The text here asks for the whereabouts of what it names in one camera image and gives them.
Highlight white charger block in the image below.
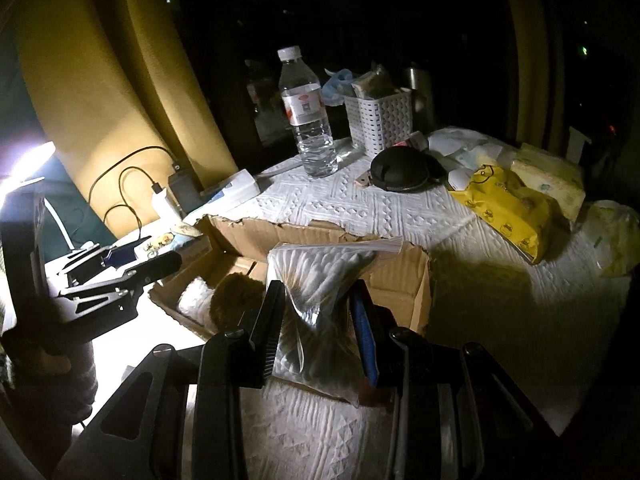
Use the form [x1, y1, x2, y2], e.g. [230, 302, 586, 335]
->
[151, 184, 182, 224]

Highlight clear bag of cotton swabs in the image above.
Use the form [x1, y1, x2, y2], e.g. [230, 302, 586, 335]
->
[266, 239, 403, 408]

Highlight steel thermos flask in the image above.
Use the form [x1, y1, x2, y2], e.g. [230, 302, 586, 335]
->
[402, 62, 436, 132]

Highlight white soft packets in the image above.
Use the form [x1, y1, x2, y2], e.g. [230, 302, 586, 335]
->
[429, 127, 516, 171]

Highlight white flat box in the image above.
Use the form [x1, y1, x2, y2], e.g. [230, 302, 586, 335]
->
[200, 169, 261, 207]

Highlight pale yellow tissue pack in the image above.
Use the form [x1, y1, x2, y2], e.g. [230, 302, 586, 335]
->
[510, 142, 587, 223]

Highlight packets in basket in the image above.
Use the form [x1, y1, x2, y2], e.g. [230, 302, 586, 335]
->
[351, 65, 397, 99]

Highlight yellow curtain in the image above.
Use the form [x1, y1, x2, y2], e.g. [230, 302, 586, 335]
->
[15, 0, 241, 241]
[495, 0, 566, 151]

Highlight white cotton pad pack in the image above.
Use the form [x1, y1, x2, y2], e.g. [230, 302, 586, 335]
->
[175, 277, 221, 332]

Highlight white side furniture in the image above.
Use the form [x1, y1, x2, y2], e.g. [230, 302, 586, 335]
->
[567, 125, 602, 167]

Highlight black round zip pouch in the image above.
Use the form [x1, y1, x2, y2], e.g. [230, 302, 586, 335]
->
[357, 146, 448, 193]

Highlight brown fluffy ball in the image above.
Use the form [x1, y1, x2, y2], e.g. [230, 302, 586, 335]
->
[210, 272, 268, 333]

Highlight white perforated plastic basket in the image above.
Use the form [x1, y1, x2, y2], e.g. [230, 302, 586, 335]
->
[343, 87, 415, 157]

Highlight small printed box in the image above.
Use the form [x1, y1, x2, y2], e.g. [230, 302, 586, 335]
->
[145, 230, 213, 264]

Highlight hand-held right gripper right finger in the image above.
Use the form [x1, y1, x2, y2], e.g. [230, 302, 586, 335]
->
[349, 282, 576, 480]

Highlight crumpled clear plastic bag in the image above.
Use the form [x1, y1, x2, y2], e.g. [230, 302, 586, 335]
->
[582, 200, 640, 278]

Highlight blue plastic bag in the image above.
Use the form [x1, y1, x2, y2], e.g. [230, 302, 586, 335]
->
[321, 67, 353, 107]

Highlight yellow printed tissue pack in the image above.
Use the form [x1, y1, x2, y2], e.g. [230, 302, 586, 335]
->
[447, 164, 558, 266]

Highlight clear plastic water bottle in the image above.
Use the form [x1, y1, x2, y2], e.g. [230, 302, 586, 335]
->
[277, 46, 338, 178]

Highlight cardboard box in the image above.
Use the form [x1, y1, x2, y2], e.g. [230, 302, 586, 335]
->
[150, 214, 433, 338]

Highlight white textured tablecloth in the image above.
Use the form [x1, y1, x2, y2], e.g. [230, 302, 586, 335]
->
[75, 125, 633, 480]

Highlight white desk lamp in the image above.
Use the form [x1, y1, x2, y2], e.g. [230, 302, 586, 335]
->
[0, 142, 96, 261]

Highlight black power adapter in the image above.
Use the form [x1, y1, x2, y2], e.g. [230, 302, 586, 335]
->
[167, 162, 203, 213]

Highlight black charging cable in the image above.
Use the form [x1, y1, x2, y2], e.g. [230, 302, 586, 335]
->
[89, 146, 177, 241]

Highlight person's left forearm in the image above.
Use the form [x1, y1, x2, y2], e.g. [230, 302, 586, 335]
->
[0, 342, 98, 433]

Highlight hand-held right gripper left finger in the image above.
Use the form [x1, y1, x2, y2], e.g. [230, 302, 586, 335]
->
[52, 280, 287, 480]

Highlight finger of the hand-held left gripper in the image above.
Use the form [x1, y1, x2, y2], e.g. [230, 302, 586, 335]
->
[60, 250, 183, 303]
[45, 241, 147, 281]

